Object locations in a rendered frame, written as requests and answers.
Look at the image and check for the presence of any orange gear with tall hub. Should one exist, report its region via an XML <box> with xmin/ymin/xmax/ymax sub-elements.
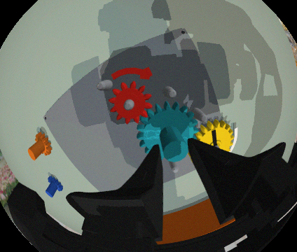
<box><xmin>28</xmin><ymin>132</ymin><xmax>53</xmax><ymax>160</ymax></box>

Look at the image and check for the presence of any red curved arrow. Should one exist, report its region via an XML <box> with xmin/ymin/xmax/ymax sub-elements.
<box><xmin>111</xmin><ymin>67</ymin><xmax>152</xmax><ymax>79</ymax></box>

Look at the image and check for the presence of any blue gear with tall hub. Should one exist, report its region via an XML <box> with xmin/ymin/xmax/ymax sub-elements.
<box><xmin>46</xmin><ymin>176</ymin><xmax>62</xmax><ymax>198</ymax></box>

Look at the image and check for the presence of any yellow gear with black stripe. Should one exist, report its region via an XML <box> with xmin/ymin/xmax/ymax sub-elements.
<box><xmin>195</xmin><ymin>120</ymin><xmax>233</xmax><ymax>152</ymax></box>

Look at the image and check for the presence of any red gear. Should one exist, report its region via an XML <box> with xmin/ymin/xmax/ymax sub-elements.
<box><xmin>109</xmin><ymin>81</ymin><xmax>152</xmax><ymax>124</ymax></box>

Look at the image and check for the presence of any teal gear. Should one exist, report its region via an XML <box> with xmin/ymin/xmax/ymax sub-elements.
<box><xmin>137</xmin><ymin>101</ymin><xmax>199</xmax><ymax>162</ymax></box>

